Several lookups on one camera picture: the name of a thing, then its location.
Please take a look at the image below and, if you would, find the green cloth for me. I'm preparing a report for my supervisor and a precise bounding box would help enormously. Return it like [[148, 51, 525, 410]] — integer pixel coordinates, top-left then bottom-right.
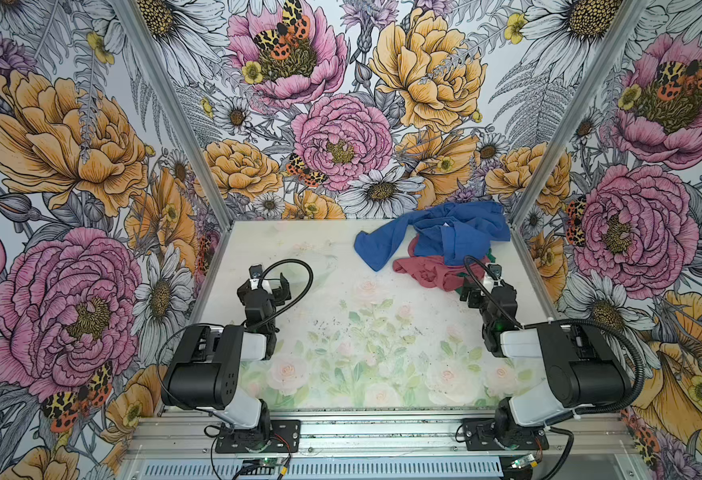
[[457, 251, 498, 282]]

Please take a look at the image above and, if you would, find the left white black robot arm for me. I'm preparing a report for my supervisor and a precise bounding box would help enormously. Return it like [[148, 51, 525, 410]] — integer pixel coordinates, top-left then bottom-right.
[[162, 276, 292, 440]]

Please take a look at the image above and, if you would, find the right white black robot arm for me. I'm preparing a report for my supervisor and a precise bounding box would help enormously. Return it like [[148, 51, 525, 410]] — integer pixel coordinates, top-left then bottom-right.
[[459, 280, 646, 451]]

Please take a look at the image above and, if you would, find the maroon red cloth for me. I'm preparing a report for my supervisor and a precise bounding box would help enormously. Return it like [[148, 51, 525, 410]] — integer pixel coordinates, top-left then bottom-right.
[[393, 236, 465, 292]]

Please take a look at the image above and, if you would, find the blue cloth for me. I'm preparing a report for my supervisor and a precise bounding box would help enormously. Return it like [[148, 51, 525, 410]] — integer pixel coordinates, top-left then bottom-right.
[[354, 201, 511, 271]]

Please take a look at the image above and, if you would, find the clear glass bowl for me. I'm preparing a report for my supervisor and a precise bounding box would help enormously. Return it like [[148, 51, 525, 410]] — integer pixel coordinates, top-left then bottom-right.
[[269, 251, 339, 295]]

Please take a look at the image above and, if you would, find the left green circuit board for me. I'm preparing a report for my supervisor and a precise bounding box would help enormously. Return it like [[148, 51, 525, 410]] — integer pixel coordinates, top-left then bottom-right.
[[242, 457, 288, 472]]

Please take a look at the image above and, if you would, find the green circuit board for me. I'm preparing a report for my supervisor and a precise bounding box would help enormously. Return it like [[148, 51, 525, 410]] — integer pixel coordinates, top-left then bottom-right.
[[242, 457, 288, 472], [510, 453, 538, 469]]

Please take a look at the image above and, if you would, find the right green circuit board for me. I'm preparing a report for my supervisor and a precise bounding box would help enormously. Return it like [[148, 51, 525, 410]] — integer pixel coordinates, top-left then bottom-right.
[[510, 453, 538, 469]]

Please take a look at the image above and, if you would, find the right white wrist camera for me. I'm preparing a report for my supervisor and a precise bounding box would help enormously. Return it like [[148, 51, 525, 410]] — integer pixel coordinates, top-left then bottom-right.
[[483, 263, 503, 291]]

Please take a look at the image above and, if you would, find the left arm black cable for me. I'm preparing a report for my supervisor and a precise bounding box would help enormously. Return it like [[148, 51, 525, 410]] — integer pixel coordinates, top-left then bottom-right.
[[244, 258, 315, 332]]

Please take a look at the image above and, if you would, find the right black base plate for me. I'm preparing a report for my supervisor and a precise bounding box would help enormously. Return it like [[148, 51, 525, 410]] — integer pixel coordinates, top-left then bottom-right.
[[456, 418, 549, 452]]

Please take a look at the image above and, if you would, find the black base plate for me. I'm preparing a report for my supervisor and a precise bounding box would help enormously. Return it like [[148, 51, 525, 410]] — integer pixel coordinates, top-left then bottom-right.
[[456, 418, 549, 452], [213, 420, 302, 454]]

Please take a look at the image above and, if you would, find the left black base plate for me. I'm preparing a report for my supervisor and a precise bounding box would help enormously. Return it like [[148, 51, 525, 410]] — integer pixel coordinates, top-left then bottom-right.
[[213, 420, 302, 454]]

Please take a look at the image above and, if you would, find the aluminium front rail frame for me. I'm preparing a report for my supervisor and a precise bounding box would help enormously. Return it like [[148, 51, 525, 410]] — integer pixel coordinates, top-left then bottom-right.
[[116, 407, 652, 480]]

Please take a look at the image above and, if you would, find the left aluminium corner post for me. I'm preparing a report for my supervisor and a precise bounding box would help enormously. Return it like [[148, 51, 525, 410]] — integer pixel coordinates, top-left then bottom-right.
[[114, 1, 233, 233]]

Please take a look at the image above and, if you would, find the aluminium corner post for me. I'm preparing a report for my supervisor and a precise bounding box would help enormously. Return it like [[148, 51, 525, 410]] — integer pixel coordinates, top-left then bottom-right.
[[114, 1, 233, 233], [509, 0, 652, 229]]

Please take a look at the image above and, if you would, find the right aluminium corner post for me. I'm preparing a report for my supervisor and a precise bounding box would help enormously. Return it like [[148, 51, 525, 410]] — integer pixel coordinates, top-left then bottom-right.
[[509, 0, 652, 229]]

